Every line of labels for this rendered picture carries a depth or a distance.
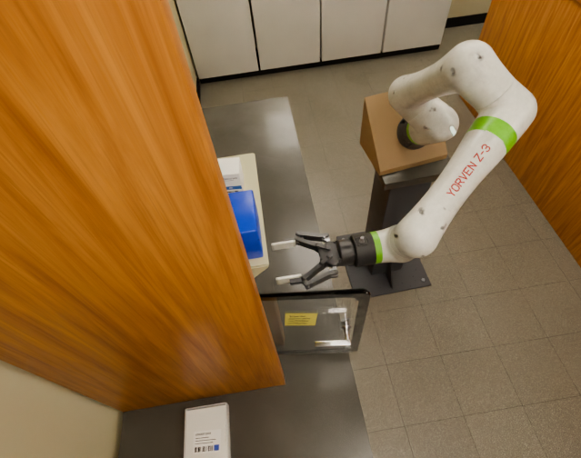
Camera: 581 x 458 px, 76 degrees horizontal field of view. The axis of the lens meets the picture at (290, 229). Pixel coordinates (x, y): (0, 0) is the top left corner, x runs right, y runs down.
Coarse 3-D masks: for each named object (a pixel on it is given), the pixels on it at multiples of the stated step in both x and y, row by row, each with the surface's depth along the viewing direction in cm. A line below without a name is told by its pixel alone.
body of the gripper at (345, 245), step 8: (344, 240) 103; (320, 248) 105; (336, 248) 104; (344, 248) 101; (352, 248) 101; (320, 256) 103; (336, 256) 103; (344, 256) 101; (352, 256) 101; (328, 264) 103; (336, 264) 102; (344, 264) 103
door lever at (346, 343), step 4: (344, 328) 93; (348, 328) 94; (348, 332) 93; (348, 336) 92; (332, 340) 92; (336, 340) 91; (340, 340) 91; (344, 340) 91; (348, 340) 91; (316, 344) 91; (320, 344) 91; (324, 344) 91; (328, 344) 91; (332, 344) 91; (336, 344) 91; (340, 344) 91; (344, 344) 91; (348, 344) 91
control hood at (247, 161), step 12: (228, 156) 89; (240, 156) 88; (252, 156) 88; (252, 168) 86; (252, 180) 84; (264, 228) 76; (264, 240) 74; (264, 252) 72; (252, 264) 70; (264, 264) 70
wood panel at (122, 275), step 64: (0, 0) 24; (64, 0) 24; (128, 0) 25; (0, 64) 27; (64, 64) 28; (128, 64) 28; (0, 128) 31; (64, 128) 32; (128, 128) 33; (192, 128) 34; (0, 192) 36; (64, 192) 38; (128, 192) 39; (192, 192) 40; (0, 256) 44; (64, 256) 46; (128, 256) 48; (192, 256) 50; (0, 320) 56; (64, 320) 59; (128, 320) 63; (192, 320) 66; (256, 320) 70; (64, 384) 84; (128, 384) 90; (192, 384) 98; (256, 384) 107
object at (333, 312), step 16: (272, 304) 83; (288, 304) 83; (304, 304) 83; (320, 304) 83; (336, 304) 83; (352, 304) 83; (368, 304) 83; (272, 320) 90; (320, 320) 90; (336, 320) 90; (352, 320) 90; (288, 336) 99; (304, 336) 99; (320, 336) 99; (336, 336) 100; (352, 336) 100; (288, 352) 110; (304, 352) 110; (320, 352) 110; (336, 352) 110; (352, 352) 110
